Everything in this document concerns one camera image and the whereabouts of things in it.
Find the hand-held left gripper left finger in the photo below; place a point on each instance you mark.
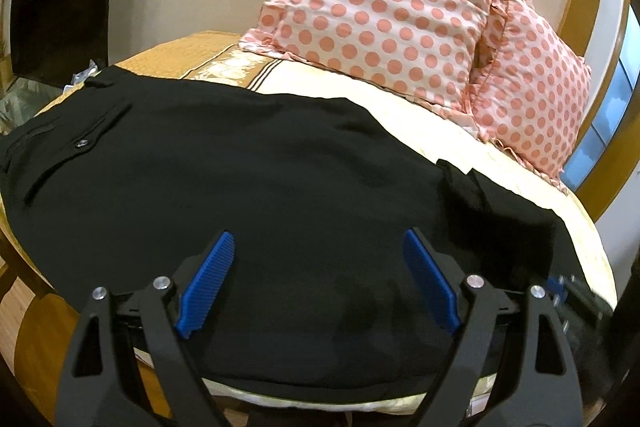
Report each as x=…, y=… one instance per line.
x=207, y=282

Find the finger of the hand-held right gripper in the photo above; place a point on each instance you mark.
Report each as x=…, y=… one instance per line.
x=561, y=291

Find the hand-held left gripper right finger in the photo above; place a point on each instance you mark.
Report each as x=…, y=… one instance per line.
x=432, y=282

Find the black pants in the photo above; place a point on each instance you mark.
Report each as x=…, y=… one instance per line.
x=250, y=182

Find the window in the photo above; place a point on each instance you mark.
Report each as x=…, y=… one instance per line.
x=607, y=107

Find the small pink polka dot pillow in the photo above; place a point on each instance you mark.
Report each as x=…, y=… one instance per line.
x=530, y=97

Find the clear plastic wrapper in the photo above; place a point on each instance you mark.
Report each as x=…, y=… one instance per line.
x=82, y=74

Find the large pink polka dot pillow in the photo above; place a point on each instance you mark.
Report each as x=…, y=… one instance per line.
x=380, y=7

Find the wooden bed frame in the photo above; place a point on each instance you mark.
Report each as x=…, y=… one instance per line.
x=27, y=302

